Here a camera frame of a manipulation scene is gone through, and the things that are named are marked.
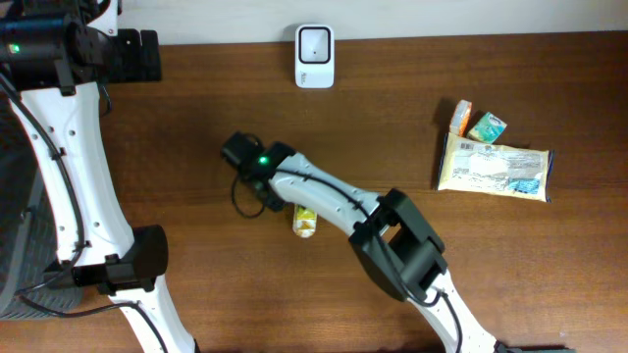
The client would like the green orange juice carton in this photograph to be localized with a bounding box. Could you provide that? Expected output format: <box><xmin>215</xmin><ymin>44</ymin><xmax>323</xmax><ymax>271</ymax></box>
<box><xmin>292</xmin><ymin>204</ymin><xmax>318</xmax><ymax>238</ymax></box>

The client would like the black camera cable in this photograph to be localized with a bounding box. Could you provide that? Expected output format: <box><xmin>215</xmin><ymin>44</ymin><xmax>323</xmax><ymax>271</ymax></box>
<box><xmin>230</xmin><ymin>174</ymin><xmax>269</xmax><ymax>220</ymax></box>

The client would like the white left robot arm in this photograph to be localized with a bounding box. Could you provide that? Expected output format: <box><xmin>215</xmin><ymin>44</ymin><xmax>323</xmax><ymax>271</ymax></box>
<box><xmin>1</xmin><ymin>1</ymin><xmax>198</xmax><ymax>352</ymax></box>

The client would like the white barcode scanner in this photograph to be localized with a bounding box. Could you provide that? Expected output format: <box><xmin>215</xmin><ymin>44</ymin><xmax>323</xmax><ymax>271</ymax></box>
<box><xmin>294</xmin><ymin>24</ymin><xmax>336</xmax><ymax>89</ymax></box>

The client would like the cream yellow snack bag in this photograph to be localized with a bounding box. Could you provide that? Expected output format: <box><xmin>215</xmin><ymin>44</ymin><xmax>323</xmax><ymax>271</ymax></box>
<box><xmin>437</xmin><ymin>132</ymin><xmax>554</xmax><ymax>202</ymax></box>

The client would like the teal small drink carton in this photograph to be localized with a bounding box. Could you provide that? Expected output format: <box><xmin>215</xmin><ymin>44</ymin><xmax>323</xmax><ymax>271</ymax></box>
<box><xmin>467</xmin><ymin>113</ymin><xmax>507</xmax><ymax>144</ymax></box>

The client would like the dark grey plastic basket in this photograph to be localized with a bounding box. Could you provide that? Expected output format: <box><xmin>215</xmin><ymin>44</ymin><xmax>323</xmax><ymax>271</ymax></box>
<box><xmin>1</xmin><ymin>97</ymin><xmax>57</xmax><ymax>321</ymax></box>

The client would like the orange small drink carton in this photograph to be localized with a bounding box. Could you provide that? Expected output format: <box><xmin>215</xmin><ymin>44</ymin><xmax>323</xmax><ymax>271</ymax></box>
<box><xmin>449</xmin><ymin>100</ymin><xmax>472</xmax><ymax>136</ymax></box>

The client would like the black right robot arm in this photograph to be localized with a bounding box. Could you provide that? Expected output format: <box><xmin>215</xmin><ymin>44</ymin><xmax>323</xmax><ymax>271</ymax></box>
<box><xmin>221</xmin><ymin>131</ymin><xmax>516</xmax><ymax>353</ymax></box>

